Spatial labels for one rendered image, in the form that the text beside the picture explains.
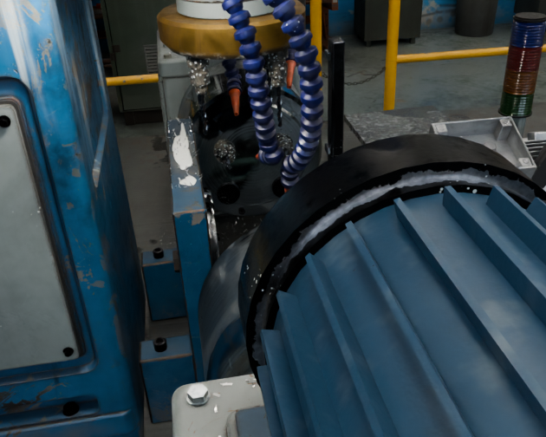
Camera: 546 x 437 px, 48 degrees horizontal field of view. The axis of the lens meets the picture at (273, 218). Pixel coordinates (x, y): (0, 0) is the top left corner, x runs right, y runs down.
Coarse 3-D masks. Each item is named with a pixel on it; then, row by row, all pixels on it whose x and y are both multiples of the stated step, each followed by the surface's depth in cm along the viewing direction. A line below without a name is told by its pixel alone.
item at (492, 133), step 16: (432, 128) 88; (448, 128) 90; (464, 128) 90; (480, 128) 91; (496, 128) 91; (512, 128) 89; (496, 144) 90; (512, 144) 89; (512, 160) 89; (528, 176) 85
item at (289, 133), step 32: (192, 96) 111; (224, 96) 102; (288, 96) 104; (224, 128) 104; (288, 128) 106; (224, 160) 102; (256, 160) 108; (320, 160) 112; (224, 192) 110; (256, 192) 112
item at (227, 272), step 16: (240, 240) 65; (224, 256) 65; (240, 256) 63; (208, 272) 67; (224, 272) 63; (208, 288) 65; (224, 288) 61; (208, 304) 64; (224, 304) 60; (208, 320) 62; (224, 320) 58; (240, 320) 56; (208, 336) 61; (224, 336) 57; (240, 336) 54; (208, 352) 59; (224, 352) 55; (240, 352) 53; (208, 368) 58; (224, 368) 54; (240, 368) 53
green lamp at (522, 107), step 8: (504, 96) 121; (512, 96) 119; (520, 96) 118; (528, 96) 119; (504, 104) 121; (512, 104) 120; (520, 104) 119; (528, 104) 120; (504, 112) 122; (512, 112) 120; (520, 112) 120; (528, 112) 121
